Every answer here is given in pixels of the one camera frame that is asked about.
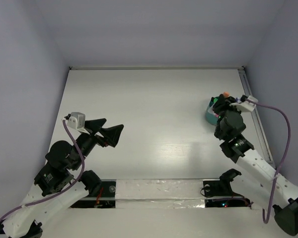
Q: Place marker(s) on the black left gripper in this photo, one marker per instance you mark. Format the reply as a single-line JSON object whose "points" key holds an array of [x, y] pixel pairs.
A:
{"points": [[112, 134]]}

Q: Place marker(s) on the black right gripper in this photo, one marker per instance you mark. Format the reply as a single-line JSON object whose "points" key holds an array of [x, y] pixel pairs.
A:
{"points": [[224, 102]]}

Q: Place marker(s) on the orange tip clear pencil case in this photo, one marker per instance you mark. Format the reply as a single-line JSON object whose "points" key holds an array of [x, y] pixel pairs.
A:
{"points": [[226, 94]]}

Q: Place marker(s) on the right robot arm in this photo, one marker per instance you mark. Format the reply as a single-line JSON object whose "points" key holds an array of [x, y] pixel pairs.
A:
{"points": [[276, 195]]}

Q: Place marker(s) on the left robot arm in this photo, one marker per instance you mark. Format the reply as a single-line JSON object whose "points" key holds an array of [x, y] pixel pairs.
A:
{"points": [[63, 180]]}

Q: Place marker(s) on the teal round organizer container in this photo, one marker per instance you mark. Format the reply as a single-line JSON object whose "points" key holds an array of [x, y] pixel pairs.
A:
{"points": [[209, 114]]}

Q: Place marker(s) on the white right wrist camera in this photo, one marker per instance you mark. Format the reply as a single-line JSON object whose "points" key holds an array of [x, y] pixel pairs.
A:
{"points": [[244, 104]]}

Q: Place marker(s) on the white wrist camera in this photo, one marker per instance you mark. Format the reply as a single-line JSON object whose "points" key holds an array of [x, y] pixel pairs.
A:
{"points": [[244, 104], [76, 121]]}

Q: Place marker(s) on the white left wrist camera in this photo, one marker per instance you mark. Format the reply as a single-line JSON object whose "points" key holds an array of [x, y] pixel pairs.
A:
{"points": [[76, 121]]}

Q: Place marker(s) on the aluminium rail right edge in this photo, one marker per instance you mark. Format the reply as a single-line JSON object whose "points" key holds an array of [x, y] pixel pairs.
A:
{"points": [[256, 119]]}

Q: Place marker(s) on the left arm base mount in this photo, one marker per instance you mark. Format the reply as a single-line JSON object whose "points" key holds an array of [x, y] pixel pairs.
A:
{"points": [[104, 198]]}

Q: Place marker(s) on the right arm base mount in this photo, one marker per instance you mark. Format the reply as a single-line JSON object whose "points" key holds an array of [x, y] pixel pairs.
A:
{"points": [[219, 194]]}

